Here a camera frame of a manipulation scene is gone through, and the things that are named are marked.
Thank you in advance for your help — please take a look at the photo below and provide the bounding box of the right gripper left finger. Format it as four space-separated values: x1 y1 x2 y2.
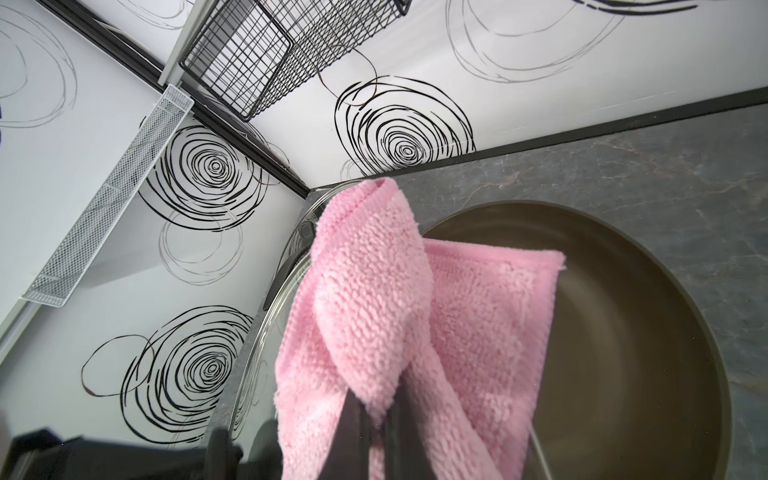
319 390 372 480

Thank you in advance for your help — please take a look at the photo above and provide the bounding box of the black wire basket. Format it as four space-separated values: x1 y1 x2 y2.
180 1 411 121

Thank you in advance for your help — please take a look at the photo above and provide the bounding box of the pink cloth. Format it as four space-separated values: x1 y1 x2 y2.
273 177 568 480

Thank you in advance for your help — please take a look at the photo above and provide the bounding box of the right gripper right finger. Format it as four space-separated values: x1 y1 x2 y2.
383 380 435 480

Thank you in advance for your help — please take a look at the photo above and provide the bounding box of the glass pot lid black knob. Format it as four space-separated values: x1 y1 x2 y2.
203 251 553 480

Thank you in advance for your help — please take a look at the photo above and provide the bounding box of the white mesh shelf basket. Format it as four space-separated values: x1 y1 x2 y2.
21 85 194 308

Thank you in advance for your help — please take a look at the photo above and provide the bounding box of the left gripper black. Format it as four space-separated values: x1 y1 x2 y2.
1 429 282 479

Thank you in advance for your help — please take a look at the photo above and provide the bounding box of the glass lid on black pan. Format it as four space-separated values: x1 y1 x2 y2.
262 179 361 311

